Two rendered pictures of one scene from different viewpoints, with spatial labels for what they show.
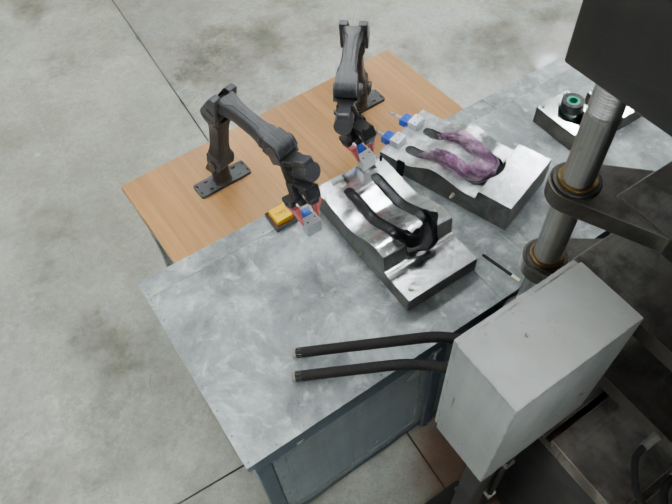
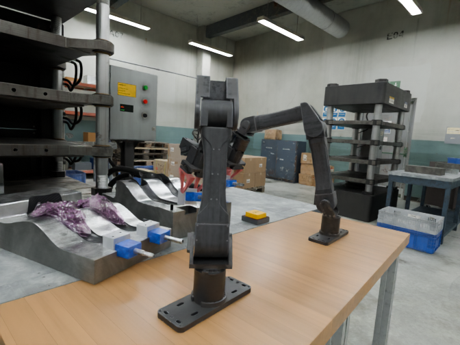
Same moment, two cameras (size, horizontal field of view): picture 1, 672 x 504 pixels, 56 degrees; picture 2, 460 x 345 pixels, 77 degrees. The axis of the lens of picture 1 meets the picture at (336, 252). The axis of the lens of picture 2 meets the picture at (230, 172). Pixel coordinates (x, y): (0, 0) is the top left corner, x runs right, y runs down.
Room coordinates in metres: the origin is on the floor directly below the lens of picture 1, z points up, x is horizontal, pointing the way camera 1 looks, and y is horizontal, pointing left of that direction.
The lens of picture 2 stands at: (2.37, -0.25, 1.13)
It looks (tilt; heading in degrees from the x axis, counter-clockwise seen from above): 7 degrees down; 164
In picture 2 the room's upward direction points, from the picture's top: 3 degrees clockwise
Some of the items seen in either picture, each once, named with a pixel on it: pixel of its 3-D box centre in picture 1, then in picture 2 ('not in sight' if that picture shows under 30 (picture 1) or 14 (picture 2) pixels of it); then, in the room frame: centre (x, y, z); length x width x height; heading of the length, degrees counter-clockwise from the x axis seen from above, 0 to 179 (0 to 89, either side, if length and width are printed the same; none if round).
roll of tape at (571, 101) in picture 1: (572, 104); not in sight; (1.68, -0.87, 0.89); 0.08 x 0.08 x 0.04
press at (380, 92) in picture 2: not in sight; (365, 150); (-1.79, 3.38, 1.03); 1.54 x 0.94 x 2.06; 118
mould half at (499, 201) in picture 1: (462, 160); (72, 223); (1.47, -0.45, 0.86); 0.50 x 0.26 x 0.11; 48
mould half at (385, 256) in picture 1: (392, 223); (162, 198); (1.22, -0.18, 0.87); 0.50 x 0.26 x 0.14; 31
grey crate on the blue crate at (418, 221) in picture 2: not in sight; (409, 219); (-0.24, 2.76, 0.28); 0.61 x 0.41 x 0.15; 28
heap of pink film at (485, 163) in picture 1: (461, 152); (74, 208); (1.47, -0.44, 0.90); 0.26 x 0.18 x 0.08; 48
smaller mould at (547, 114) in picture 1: (569, 121); not in sight; (1.65, -0.87, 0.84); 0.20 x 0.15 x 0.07; 31
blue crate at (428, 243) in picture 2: not in sight; (407, 233); (-0.24, 2.76, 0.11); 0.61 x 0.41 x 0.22; 28
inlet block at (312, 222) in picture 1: (303, 214); (231, 183); (1.23, 0.09, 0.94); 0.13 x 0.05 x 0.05; 31
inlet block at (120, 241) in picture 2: (404, 119); (131, 249); (1.69, -0.28, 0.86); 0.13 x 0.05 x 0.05; 48
